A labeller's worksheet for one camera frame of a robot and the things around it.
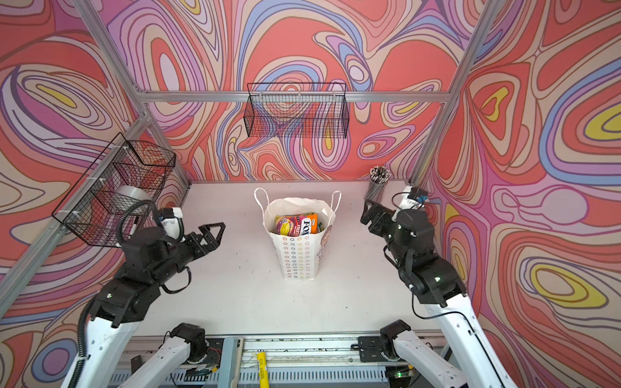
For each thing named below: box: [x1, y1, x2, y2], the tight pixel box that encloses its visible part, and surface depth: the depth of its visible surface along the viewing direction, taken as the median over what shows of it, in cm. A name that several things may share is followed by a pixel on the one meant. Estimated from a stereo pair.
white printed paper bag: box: [299, 189, 343, 280], surface depth 81 cm
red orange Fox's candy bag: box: [274, 212, 319, 237], surface depth 82 cm
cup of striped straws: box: [363, 165, 393, 202], surface depth 103 cm
